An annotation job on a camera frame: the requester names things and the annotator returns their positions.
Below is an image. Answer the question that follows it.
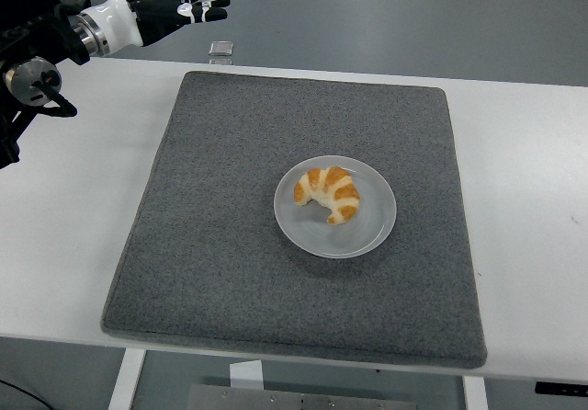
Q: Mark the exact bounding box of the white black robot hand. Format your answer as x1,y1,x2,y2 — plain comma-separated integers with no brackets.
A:
80,0,238,53

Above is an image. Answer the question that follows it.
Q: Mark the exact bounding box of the golden striped croissant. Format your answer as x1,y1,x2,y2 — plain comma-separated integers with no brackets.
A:
293,165,360,225

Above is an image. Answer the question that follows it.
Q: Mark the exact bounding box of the pale grey round plate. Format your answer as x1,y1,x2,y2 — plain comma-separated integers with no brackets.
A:
273,154,398,259

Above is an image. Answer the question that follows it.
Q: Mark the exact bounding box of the grey metal plate with screws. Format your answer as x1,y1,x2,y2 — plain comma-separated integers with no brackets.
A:
186,383,417,410

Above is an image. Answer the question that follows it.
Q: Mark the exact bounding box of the grey felt mat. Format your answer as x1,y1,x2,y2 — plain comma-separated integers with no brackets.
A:
99,70,488,370

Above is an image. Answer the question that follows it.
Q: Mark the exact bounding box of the white table leg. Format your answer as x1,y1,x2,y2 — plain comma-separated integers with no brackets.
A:
107,348,147,410
461,375,489,410

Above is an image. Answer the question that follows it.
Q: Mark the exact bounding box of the black table control panel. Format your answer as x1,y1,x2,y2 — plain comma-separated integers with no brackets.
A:
535,381,588,395

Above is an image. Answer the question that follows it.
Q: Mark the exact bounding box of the thin black floor cable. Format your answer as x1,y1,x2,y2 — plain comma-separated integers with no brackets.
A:
0,377,47,410

